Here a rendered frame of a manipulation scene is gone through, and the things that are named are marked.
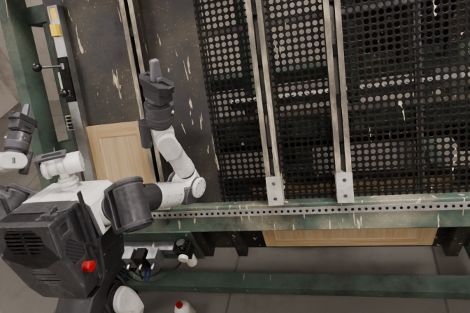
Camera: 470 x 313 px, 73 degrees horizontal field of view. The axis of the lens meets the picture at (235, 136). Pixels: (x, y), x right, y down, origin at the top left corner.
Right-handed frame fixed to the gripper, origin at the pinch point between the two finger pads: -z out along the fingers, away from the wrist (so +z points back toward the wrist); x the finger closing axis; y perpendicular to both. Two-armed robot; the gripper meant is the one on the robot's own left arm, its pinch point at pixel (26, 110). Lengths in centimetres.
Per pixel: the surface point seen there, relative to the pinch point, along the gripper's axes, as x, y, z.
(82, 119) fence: 15.7, 15.1, -1.3
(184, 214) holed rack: 40, 59, 40
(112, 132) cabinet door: 20.9, 28.3, 4.2
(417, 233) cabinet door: 95, 166, 45
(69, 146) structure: 28.4, -0.7, 5.9
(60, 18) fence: -8.6, 15.2, -39.1
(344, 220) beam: 43, 127, 44
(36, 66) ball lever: -8.0, 8.8, -15.6
